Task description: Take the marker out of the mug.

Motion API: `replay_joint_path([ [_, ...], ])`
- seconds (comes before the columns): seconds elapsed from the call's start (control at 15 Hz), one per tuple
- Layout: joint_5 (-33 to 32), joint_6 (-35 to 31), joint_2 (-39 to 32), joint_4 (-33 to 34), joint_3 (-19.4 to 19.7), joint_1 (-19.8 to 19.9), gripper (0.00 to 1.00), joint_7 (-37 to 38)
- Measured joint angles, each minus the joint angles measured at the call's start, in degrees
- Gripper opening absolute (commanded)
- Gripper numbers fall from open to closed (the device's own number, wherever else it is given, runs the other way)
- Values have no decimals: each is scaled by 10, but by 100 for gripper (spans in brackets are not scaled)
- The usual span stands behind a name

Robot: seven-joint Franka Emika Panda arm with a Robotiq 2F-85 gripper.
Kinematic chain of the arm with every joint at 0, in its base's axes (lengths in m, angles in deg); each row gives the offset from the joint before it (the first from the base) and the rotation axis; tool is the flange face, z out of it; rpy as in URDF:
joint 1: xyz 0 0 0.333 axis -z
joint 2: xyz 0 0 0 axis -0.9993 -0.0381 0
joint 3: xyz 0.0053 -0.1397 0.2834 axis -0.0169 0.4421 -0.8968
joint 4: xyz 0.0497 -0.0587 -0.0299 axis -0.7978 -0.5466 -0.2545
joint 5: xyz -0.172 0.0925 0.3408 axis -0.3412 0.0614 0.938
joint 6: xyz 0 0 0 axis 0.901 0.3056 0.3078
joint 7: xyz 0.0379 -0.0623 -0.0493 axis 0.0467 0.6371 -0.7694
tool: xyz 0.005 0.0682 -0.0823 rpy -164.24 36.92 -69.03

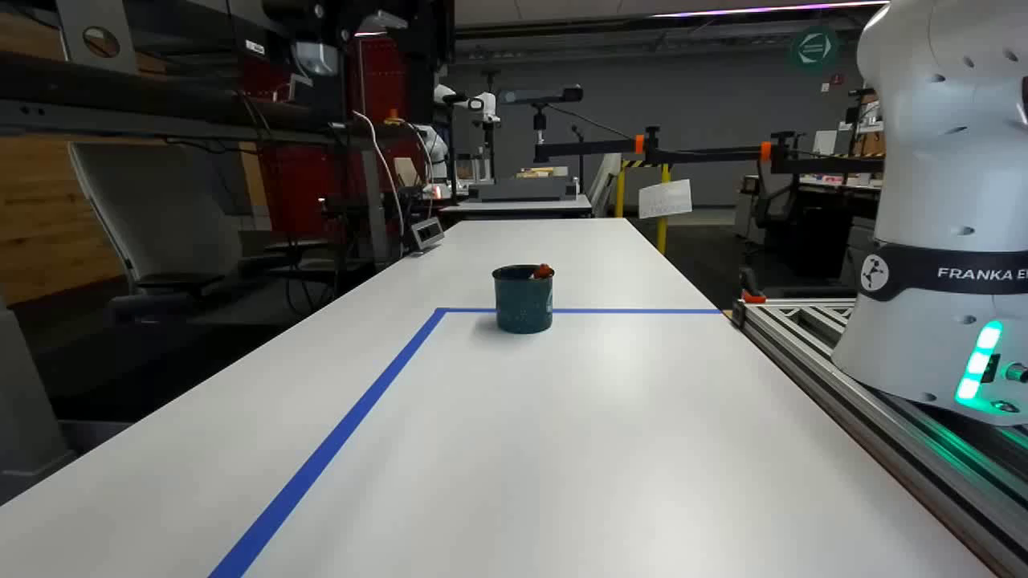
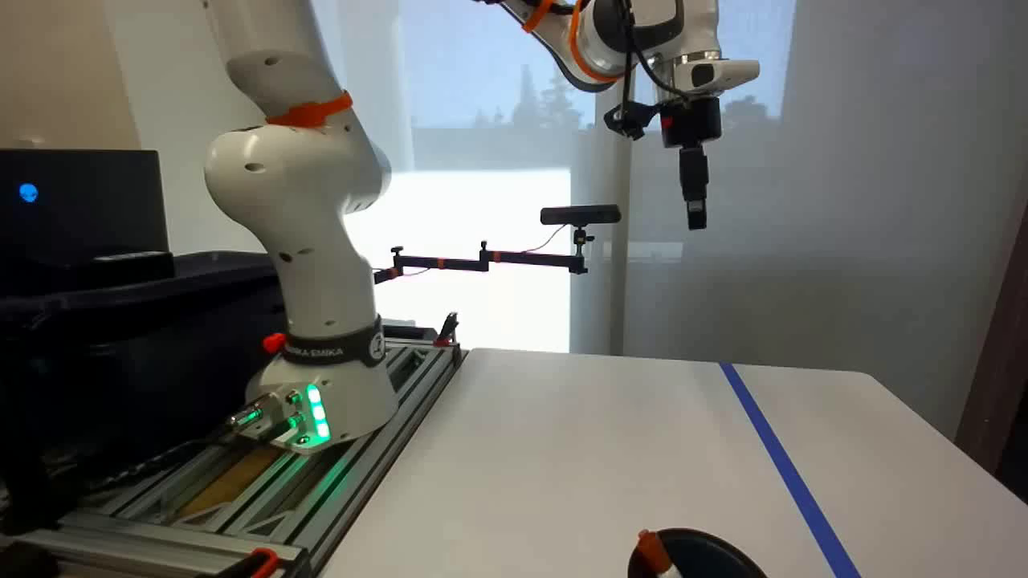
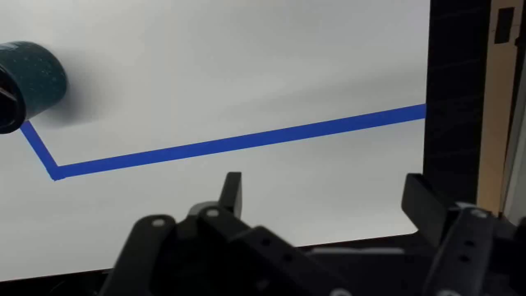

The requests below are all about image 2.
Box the black articulated camera mount arm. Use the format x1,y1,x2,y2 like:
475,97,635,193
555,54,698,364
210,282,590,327
373,223,596,288

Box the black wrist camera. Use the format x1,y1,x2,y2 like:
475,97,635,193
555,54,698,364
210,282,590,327
600,100,659,145

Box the orange bracket on frame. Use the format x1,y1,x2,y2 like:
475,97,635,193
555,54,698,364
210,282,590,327
249,547,286,578

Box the black cabinet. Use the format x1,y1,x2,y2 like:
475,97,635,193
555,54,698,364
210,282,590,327
0,250,291,537

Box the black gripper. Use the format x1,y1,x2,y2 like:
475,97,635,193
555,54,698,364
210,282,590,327
659,97,723,234

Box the blue tape line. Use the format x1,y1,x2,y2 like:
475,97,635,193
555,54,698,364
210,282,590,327
716,359,864,578

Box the black bar camera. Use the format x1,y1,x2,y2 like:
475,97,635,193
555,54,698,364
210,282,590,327
538,202,623,228

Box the white vertical pole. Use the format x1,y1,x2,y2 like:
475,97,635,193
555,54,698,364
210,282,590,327
596,81,635,359

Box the aluminium rail base frame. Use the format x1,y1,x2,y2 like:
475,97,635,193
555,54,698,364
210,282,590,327
18,314,471,578

